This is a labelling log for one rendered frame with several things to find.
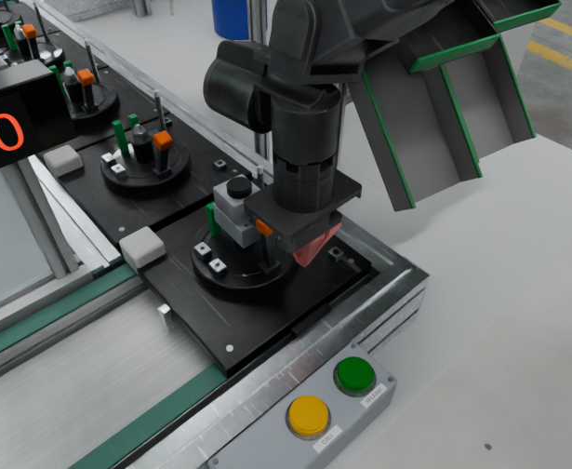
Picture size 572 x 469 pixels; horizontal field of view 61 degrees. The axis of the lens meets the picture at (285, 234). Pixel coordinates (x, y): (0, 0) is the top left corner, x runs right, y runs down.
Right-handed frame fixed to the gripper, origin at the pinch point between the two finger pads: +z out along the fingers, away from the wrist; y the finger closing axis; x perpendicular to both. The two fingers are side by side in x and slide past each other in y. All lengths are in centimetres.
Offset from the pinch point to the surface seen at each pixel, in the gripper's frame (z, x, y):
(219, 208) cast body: 0.1, -12.7, 1.8
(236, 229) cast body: 0.7, -9.0, 2.1
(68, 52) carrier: 8, -85, -9
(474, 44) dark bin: -14.7, -1.3, -28.6
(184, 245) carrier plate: 8.8, -18.3, 4.6
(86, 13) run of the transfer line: 17, -128, -31
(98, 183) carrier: 8.5, -38.4, 7.3
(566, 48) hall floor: 105, -86, -329
